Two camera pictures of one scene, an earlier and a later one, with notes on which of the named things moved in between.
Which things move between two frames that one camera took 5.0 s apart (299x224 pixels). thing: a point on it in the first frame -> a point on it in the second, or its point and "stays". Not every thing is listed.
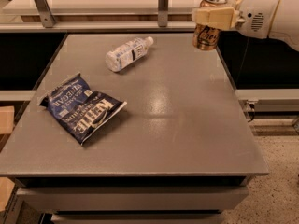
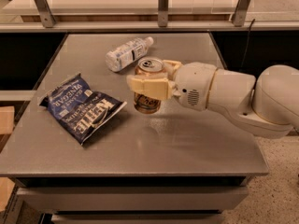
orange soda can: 206,37 -> 148,66
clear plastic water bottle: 127,53 stays
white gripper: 258,15 -> 192,84
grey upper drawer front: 132,199 stays
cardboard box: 7,119 stays
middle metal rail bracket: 163,5 stays
